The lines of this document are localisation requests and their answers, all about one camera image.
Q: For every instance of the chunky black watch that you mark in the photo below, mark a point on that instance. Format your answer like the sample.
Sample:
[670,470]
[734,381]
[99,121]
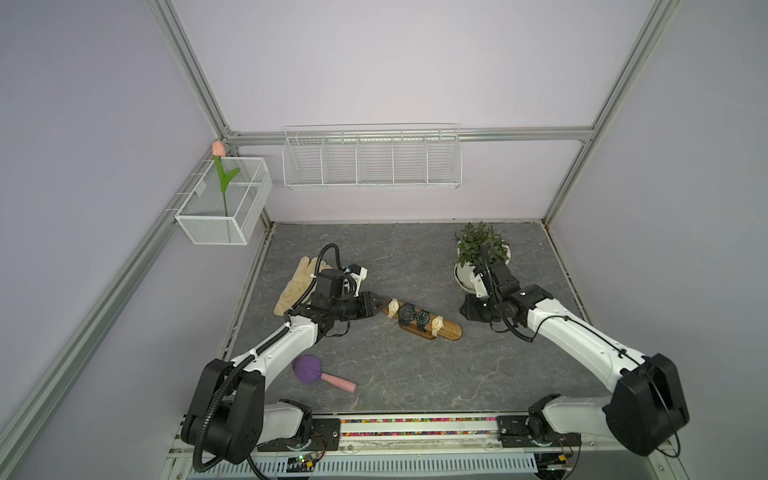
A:
[406,314]

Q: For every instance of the aluminium frame profiles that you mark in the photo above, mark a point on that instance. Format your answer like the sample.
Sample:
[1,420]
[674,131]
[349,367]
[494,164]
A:
[38,408]

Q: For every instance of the artificial pink tulip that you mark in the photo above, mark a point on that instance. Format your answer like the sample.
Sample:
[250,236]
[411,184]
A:
[225,177]

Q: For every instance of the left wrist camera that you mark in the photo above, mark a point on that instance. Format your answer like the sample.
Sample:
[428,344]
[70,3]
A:
[355,275]

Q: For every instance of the white mesh box basket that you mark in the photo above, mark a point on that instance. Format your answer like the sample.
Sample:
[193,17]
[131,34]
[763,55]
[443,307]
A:
[201,214]

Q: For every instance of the white wire shelf basket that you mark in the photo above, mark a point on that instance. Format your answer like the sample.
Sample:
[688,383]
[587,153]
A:
[409,155]

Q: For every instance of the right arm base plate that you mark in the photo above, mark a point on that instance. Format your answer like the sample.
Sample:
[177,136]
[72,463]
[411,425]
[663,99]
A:
[518,431]

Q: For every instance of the slim black watch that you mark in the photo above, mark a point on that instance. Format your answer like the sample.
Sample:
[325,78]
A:
[423,319]

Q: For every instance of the white vented cable duct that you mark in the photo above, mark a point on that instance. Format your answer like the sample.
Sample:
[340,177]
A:
[399,466]

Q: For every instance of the beige watch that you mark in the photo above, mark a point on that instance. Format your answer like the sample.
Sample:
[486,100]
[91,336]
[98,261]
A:
[393,308]
[437,323]

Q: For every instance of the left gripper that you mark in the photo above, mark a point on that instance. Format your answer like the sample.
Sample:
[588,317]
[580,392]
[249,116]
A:
[367,309]

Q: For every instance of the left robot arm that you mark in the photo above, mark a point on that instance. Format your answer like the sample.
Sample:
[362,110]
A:
[228,417]

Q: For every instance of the purple pink brush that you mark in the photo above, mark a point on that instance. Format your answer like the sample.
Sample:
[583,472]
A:
[308,370]

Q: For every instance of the beige work glove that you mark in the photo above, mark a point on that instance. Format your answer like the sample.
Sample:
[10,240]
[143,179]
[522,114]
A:
[298,284]

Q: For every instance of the wooden watch stand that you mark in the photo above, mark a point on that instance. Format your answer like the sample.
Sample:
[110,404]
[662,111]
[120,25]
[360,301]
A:
[451,331]

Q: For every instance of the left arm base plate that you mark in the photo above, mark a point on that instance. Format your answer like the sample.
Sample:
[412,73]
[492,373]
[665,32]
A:
[324,434]

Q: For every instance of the potted green plant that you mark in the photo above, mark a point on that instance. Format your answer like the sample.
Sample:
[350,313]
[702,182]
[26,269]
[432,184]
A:
[470,240]

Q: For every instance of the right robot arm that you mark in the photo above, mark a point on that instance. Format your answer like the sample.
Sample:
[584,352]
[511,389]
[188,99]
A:
[645,404]

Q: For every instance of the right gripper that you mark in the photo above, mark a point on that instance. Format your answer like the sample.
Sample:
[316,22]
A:
[468,312]

